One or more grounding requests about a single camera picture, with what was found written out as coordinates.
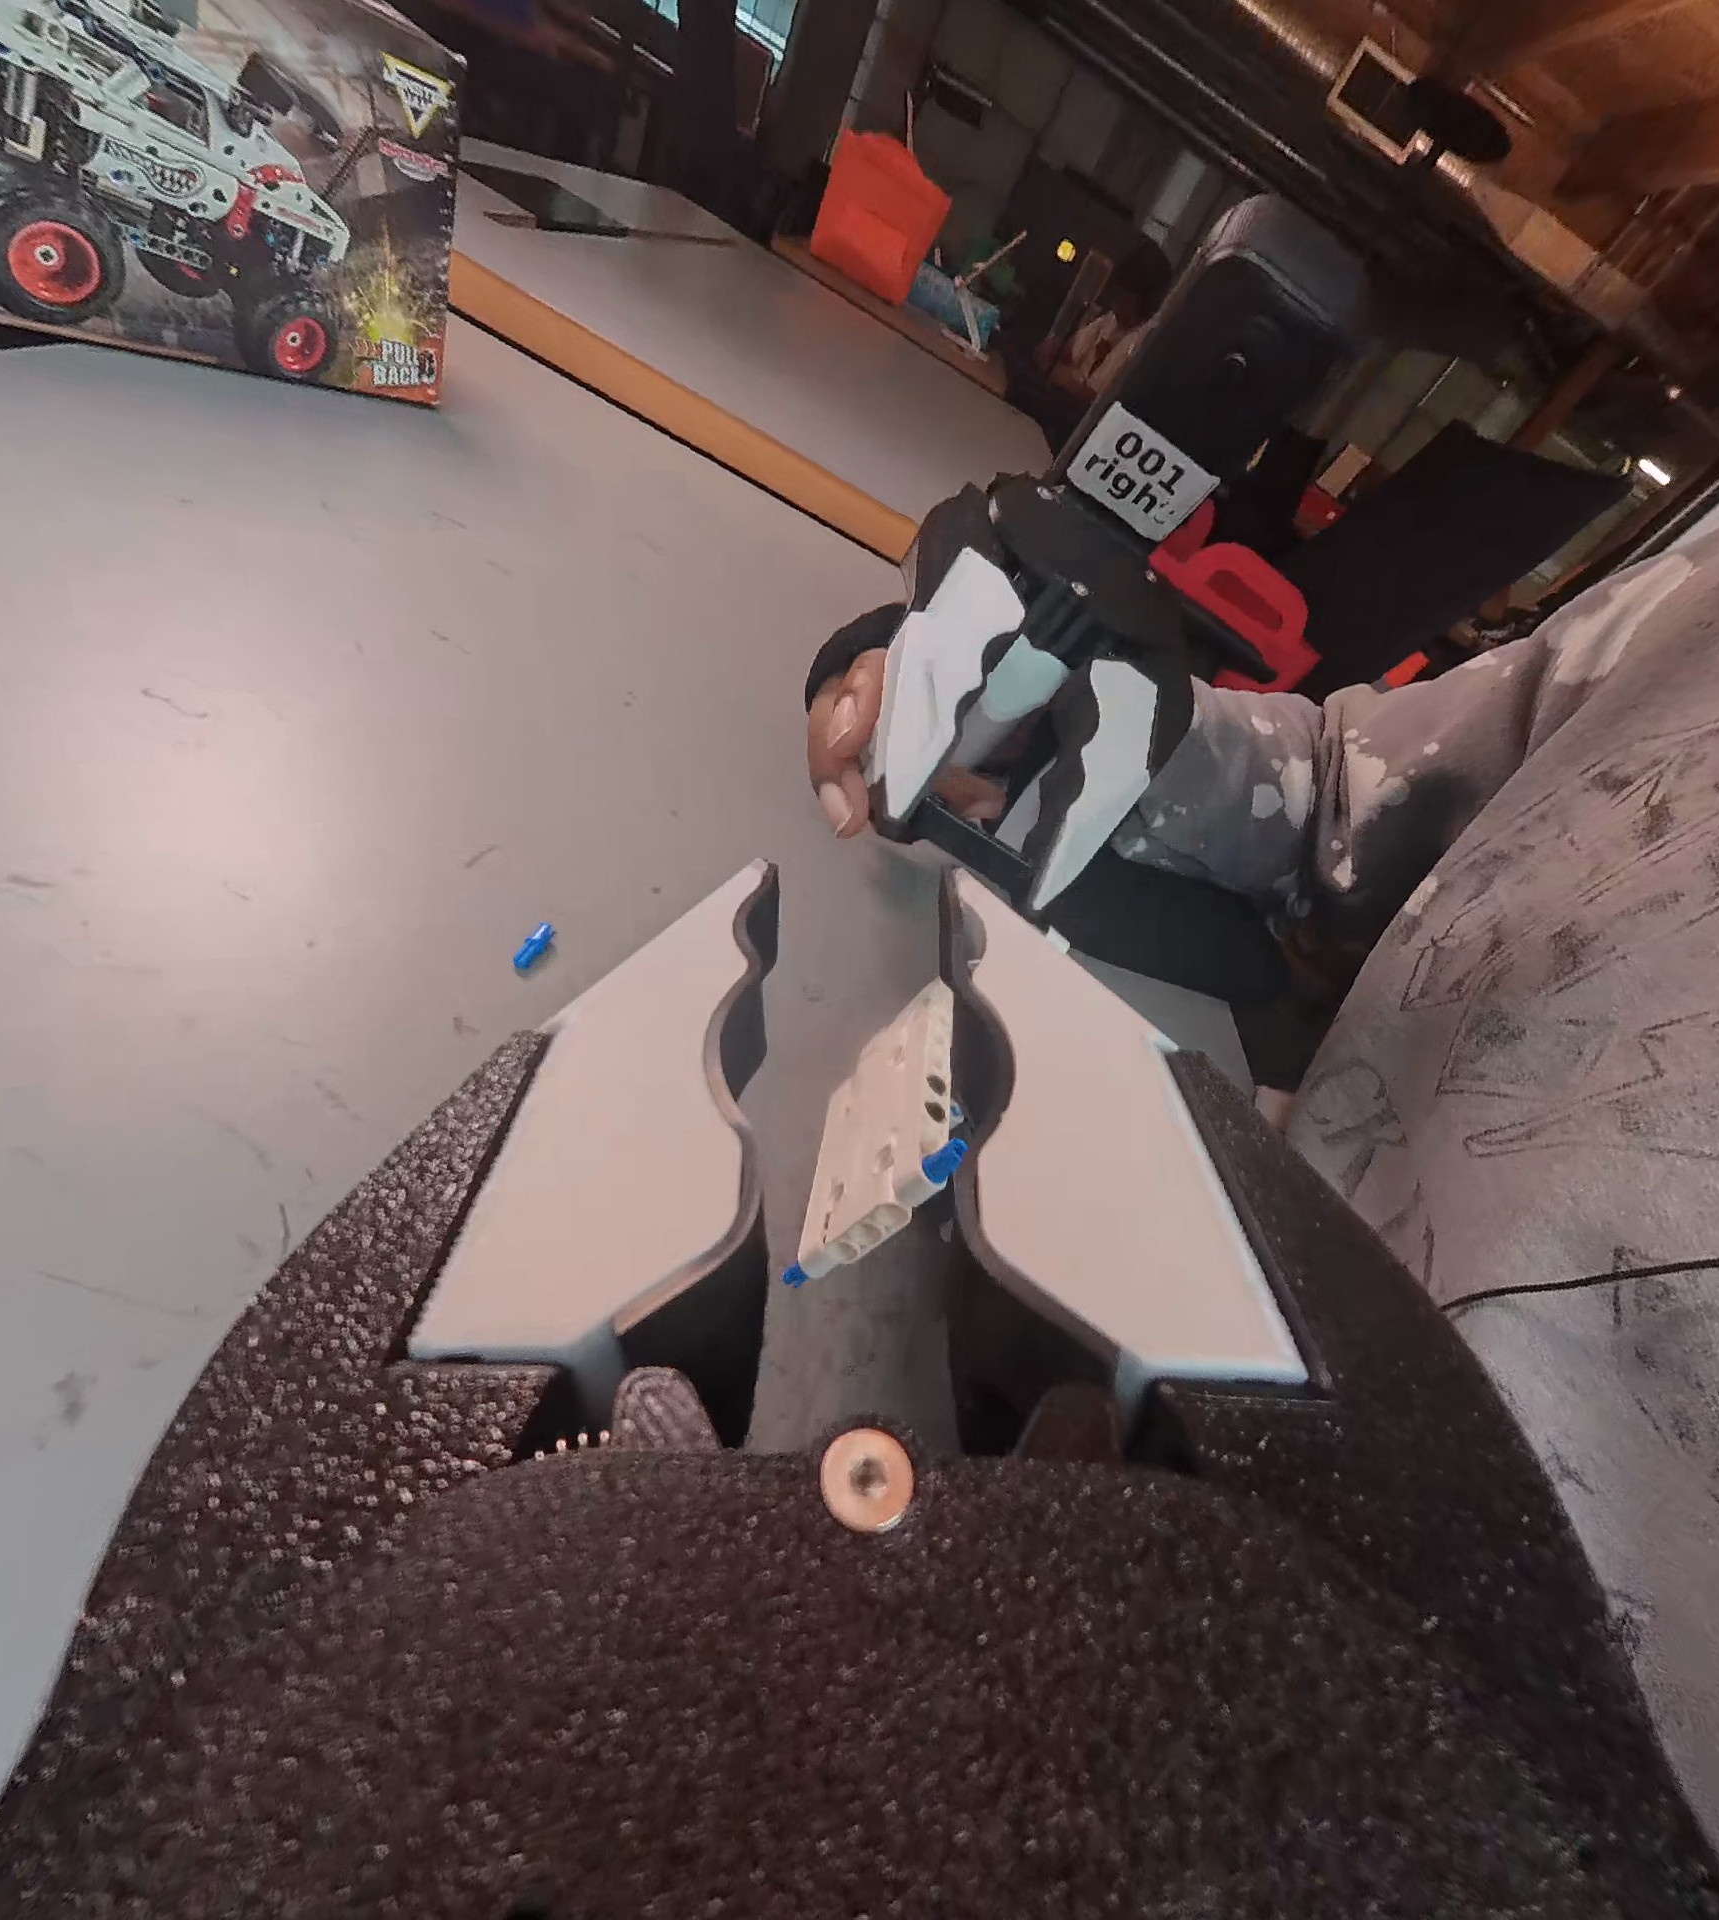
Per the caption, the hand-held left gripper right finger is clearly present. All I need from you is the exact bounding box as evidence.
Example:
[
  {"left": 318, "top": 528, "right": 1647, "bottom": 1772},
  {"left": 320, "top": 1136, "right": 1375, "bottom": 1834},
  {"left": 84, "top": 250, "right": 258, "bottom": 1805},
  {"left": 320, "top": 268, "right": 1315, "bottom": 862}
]
[{"left": 937, "top": 870, "right": 1313, "bottom": 1390}]

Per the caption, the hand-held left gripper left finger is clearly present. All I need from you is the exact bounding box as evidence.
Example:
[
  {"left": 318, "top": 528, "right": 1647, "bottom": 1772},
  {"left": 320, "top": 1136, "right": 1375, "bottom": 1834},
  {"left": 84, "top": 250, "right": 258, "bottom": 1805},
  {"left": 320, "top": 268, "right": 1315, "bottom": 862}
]
[{"left": 406, "top": 859, "right": 786, "bottom": 1369}]

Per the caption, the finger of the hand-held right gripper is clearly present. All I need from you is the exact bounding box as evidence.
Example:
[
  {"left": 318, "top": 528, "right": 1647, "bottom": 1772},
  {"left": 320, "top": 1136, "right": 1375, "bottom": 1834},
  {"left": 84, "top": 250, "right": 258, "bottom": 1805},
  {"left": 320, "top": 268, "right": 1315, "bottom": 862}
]
[
  {"left": 1001, "top": 655, "right": 1163, "bottom": 919},
  {"left": 863, "top": 545, "right": 1033, "bottom": 835}
]

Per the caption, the white bent brick beam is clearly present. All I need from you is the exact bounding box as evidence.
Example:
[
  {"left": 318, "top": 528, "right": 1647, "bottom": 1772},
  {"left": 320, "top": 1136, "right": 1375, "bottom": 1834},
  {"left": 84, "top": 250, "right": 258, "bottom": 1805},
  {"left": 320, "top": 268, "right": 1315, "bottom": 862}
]
[{"left": 782, "top": 982, "right": 975, "bottom": 1291}]

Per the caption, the person's right hand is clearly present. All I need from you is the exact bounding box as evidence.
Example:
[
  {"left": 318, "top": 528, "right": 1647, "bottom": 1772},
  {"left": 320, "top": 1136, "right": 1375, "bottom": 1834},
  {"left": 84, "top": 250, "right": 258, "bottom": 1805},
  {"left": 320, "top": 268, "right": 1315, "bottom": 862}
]
[{"left": 806, "top": 656, "right": 891, "bottom": 843}]

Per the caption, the red plastic container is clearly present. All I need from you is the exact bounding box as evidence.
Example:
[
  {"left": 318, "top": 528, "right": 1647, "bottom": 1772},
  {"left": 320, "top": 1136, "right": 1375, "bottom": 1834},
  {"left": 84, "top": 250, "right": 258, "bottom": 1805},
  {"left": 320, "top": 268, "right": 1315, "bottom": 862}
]
[{"left": 1147, "top": 511, "right": 1313, "bottom": 697}]

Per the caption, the orange plastic container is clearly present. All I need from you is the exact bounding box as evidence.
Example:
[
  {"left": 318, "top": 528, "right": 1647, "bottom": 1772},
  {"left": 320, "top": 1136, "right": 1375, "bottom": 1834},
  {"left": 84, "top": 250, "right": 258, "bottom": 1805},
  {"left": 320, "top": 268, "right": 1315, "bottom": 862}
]
[{"left": 810, "top": 127, "right": 955, "bottom": 302}]

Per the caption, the neighbouring grey table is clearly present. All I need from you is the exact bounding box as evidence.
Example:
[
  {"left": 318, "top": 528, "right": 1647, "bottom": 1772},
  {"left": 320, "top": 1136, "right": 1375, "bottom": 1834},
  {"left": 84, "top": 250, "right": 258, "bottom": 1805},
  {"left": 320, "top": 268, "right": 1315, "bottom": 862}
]
[{"left": 452, "top": 134, "right": 1063, "bottom": 560}]

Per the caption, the person's grey printed sweatshirt torso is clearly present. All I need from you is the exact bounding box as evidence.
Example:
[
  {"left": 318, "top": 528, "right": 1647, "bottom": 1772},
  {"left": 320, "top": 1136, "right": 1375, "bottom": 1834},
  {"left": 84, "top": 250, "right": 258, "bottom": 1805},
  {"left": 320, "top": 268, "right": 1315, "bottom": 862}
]
[{"left": 1285, "top": 494, "right": 1719, "bottom": 1920}]

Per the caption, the flat black object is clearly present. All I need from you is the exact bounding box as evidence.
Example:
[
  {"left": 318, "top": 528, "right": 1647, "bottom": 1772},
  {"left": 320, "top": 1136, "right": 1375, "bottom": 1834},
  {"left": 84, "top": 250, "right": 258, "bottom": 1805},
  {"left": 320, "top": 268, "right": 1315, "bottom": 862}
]
[{"left": 462, "top": 157, "right": 734, "bottom": 250}]

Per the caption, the toy truck cardboard box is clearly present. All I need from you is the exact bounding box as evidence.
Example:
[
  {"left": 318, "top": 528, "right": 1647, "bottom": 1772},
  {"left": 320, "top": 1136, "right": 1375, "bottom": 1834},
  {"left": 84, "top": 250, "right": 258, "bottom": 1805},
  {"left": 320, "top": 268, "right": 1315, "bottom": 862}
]
[{"left": 0, "top": 0, "right": 468, "bottom": 411}]

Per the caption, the black earbud cable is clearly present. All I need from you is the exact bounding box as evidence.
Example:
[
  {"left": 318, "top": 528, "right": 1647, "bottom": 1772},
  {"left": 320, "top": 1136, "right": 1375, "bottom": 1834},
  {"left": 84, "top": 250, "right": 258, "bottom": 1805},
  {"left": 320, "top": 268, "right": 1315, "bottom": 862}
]
[{"left": 1443, "top": 1253, "right": 1719, "bottom": 1315}]

